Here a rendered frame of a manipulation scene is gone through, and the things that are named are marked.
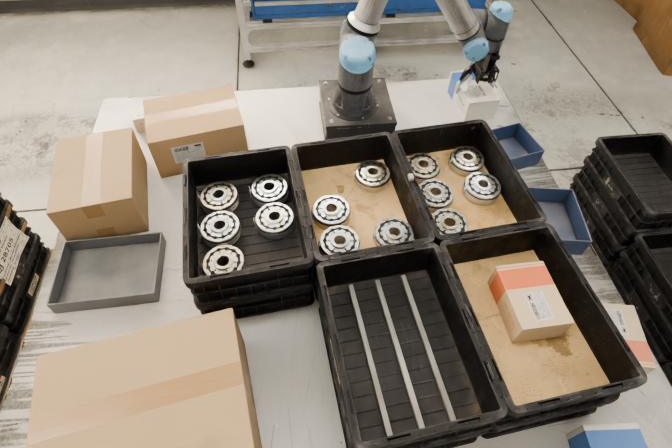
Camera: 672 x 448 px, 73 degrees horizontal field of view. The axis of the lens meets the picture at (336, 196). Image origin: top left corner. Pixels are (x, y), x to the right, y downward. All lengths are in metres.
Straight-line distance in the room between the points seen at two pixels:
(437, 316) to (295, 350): 0.37
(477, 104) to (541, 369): 0.98
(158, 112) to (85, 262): 0.52
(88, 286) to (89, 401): 0.45
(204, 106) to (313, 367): 0.90
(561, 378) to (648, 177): 1.25
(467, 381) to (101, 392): 0.75
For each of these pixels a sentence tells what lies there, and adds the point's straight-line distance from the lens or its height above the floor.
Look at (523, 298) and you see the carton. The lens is 1.14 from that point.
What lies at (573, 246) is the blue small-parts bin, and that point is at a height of 0.74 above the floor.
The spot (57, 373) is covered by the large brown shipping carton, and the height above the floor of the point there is 0.90.
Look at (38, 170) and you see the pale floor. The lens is 2.95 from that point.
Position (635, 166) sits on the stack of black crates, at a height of 0.49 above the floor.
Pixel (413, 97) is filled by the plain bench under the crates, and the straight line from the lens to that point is 1.88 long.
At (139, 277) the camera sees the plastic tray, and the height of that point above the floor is 0.70.
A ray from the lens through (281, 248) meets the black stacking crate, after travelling 1.21.
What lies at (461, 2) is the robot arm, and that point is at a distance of 1.45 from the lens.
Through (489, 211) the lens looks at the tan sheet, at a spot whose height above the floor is 0.83.
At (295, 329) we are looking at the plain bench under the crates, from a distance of 1.24.
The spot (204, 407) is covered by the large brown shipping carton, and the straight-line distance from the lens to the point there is 1.00.
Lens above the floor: 1.84
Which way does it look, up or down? 50 degrees down
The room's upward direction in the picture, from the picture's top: 2 degrees clockwise
